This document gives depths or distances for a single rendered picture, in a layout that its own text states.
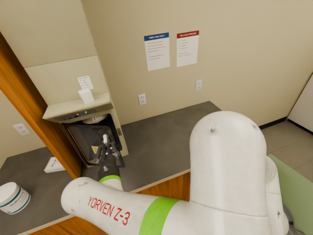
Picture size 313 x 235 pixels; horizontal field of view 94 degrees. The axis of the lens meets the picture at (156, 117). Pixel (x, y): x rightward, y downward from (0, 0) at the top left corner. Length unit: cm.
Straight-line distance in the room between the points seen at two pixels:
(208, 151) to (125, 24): 114
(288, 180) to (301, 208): 10
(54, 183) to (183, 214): 116
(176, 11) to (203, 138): 121
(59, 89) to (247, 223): 88
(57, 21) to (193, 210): 81
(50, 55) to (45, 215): 92
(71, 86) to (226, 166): 81
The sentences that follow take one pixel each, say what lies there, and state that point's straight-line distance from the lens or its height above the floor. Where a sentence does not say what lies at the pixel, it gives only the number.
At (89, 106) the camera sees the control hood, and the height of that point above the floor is 151.
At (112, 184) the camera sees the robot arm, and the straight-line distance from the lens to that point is 64.
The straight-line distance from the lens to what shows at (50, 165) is 144.
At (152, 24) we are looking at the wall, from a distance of 131.
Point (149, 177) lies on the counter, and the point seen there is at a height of 94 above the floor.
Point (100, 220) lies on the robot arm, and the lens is 41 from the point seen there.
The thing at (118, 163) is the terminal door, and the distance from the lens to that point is 108.
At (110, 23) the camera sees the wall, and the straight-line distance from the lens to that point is 125.
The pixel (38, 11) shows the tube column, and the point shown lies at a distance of 84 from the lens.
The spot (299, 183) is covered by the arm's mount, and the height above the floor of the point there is 126.
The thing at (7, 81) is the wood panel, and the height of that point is 168.
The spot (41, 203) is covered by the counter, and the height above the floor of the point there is 94.
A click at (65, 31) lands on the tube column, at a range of 83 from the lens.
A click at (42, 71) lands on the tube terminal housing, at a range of 89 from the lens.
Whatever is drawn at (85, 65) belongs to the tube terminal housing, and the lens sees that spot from 85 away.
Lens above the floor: 188
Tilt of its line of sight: 38 degrees down
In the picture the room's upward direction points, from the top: 6 degrees counter-clockwise
